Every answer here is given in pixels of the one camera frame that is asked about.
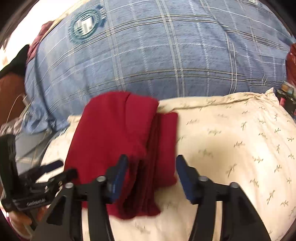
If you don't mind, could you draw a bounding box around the red garment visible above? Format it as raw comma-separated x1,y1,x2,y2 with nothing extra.
64,91,178,219

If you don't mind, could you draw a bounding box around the person's left hand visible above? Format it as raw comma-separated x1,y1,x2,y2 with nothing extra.
7,206,47,240

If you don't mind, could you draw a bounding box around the cream leaf-print pillow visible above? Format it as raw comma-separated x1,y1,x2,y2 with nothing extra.
41,88,295,240

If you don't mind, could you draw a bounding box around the red bag at bedside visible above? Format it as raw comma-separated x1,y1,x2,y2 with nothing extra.
285,43,296,86

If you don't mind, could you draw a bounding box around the blue plaid pillow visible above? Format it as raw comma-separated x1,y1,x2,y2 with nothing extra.
23,1,295,133

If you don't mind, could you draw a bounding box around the white charger with cable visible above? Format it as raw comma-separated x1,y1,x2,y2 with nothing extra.
6,94,31,123

